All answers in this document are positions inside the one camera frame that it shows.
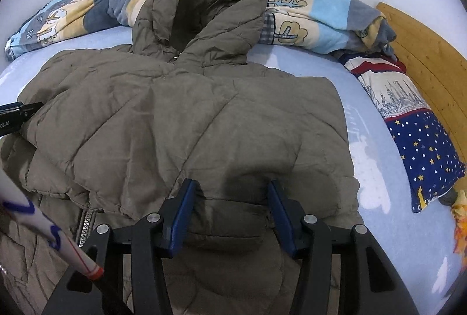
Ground star printed blue pillow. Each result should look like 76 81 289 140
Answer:
339 52 467 214

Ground wooden headboard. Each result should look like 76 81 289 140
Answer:
376 1 467 170

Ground cartoon printed patchwork blanket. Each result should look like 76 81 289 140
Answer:
4 0 398 62

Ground light blue cloud-print bed sheet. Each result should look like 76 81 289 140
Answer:
0 23 467 315

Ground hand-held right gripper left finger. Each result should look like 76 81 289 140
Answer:
42 178 203 315

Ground olive hooded puffer jacket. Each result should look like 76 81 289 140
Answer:
0 0 365 315

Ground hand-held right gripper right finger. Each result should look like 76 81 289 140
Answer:
266 179 420 315

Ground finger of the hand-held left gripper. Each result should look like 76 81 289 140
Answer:
0 101 44 118

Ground orange yellow cloth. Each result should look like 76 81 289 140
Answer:
450 190 467 259

